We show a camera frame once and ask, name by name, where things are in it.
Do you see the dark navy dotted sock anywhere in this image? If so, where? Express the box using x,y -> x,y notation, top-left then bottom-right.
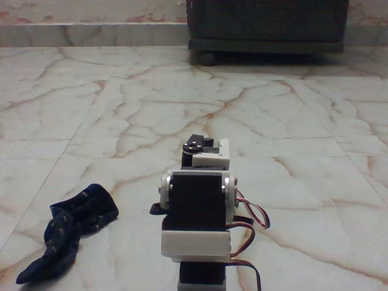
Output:
16,182 -> 119,285

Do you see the dark wooden cabinet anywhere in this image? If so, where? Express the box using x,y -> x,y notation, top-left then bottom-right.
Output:
185,0 -> 350,56

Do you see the red white black servo cable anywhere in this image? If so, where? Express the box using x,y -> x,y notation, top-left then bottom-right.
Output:
233,189 -> 271,231

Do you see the dark brown servo cable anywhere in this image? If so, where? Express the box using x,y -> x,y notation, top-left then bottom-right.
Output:
227,216 -> 262,286

